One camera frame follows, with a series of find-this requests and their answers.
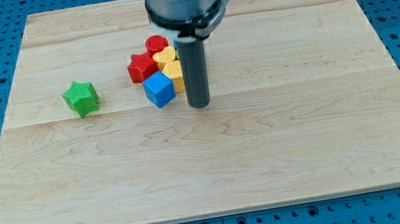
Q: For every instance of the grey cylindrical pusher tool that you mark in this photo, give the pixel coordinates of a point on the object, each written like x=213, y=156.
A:
x=194, y=71

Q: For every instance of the yellow hexagon block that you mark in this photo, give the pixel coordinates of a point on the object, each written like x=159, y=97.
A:
x=173, y=70

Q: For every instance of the yellow heart block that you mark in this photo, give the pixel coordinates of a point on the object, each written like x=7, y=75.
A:
x=168, y=54

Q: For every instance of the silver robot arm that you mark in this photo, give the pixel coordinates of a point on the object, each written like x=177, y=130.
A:
x=195, y=19

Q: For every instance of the blue cube block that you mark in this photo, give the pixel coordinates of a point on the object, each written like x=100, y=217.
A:
x=159, y=89

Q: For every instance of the red star block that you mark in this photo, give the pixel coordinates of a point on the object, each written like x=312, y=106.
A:
x=141, y=67

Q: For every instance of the green star block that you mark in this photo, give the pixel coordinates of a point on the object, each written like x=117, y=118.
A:
x=81, y=98

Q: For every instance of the green block behind pusher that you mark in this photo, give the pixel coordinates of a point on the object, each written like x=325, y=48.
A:
x=177, y=55

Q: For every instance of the red cylinder block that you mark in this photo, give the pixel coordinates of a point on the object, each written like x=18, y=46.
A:
x=155, y=44

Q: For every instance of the light wooden board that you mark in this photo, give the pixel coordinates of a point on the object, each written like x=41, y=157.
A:
x=305, y=106

